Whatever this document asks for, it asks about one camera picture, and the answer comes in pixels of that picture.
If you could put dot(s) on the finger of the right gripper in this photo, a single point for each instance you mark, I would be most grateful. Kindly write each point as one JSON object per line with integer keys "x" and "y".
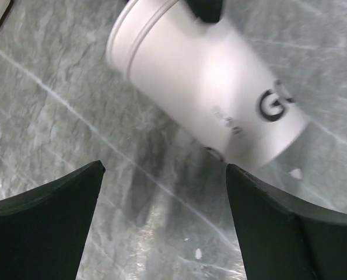
{"x": 208, "y": 11}

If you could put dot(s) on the white paper coffee cup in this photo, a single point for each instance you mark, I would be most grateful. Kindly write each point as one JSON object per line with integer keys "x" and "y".
{"x": 208, "y": 79}

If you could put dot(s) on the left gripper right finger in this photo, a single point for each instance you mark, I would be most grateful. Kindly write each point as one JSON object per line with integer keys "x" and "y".
{"x": 282, "y": 236}

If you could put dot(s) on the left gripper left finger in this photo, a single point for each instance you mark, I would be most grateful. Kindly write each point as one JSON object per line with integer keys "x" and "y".
{"x": 43, "y": 231}

